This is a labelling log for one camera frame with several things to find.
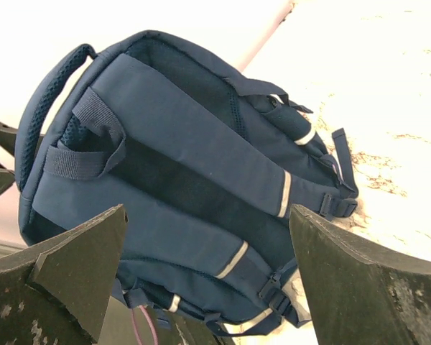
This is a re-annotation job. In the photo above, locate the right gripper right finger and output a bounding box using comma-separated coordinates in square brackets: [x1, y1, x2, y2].
[289, 205, 431, 344]

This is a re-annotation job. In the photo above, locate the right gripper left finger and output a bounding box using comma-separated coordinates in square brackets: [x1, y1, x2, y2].
[0, 205, 126, 344]

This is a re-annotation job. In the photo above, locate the navy blue student backpack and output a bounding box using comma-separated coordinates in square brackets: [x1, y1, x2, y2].
[14, 31, 358, 336]

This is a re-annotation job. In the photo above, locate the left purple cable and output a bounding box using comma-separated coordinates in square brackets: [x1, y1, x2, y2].
[131, 305, 159, 345]

